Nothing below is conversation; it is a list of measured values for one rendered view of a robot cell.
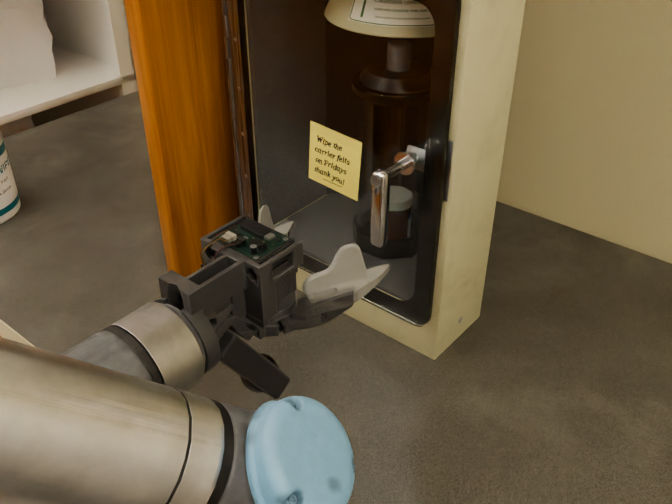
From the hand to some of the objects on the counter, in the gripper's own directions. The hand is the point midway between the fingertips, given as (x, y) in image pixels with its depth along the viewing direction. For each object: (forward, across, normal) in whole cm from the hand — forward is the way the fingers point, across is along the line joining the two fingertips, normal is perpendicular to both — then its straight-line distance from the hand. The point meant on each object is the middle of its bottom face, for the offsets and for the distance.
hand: (336, 252), depth 71 cm
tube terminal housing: (+25, +11, +20) cm, 34 cm away
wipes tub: (-5, +72, +20) cm, 75 cm away
